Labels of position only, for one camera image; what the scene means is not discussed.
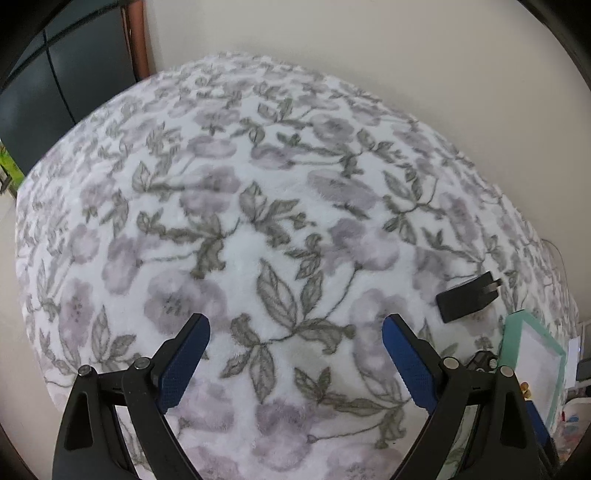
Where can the dark cabinet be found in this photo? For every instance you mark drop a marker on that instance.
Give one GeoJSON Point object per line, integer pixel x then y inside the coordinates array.
{"type": "Point", "coordinates": [55, 83]}

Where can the red-brown door frame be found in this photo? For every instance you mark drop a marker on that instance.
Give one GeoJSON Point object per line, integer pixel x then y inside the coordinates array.
{"type": "Point", "coordinates": [136, 41]}

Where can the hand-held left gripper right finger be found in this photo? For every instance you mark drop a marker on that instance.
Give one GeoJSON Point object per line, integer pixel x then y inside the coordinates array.
{"type": "Point", "coordinates": [411, 364]}

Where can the white power device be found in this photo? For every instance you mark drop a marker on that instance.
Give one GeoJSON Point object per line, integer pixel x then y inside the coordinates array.
{"type": "Point", "coordinates": [575, 355]}

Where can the white tray green rim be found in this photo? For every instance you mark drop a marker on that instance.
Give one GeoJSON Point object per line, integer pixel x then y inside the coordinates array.
{"type": "Point", "coordinates": [538, 364]}

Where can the floral grey white blanket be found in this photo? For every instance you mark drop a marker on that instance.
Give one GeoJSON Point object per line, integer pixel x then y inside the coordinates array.
{"type": "Point", "coordinates": [277, 207]}

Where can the clear plastic bag pink trim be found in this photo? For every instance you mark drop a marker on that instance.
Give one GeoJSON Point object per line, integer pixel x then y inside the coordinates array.
{"type": "Point", "coordinates": [572, 420]}

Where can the black charger plug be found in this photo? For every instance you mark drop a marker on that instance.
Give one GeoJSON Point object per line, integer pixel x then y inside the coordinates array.
{"type": "Point", "coordinates": [464, 302]}

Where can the green books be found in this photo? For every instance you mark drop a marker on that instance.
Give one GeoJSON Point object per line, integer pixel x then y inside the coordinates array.
{"type": "Point", "coordinates": [9, 164]}

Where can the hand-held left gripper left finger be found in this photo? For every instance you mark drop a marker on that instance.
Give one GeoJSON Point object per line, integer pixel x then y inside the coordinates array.
{"type": "Point", "coordinates": [182, 364]}

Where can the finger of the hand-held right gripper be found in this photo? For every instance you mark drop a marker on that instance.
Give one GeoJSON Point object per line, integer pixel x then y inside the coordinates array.
{"type": "Point", "coordinates": [539, 422]}

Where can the black toy car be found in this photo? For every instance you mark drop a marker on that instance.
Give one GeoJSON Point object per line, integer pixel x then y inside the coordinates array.
{"type": "Point", "coordinates": [482, 361]}

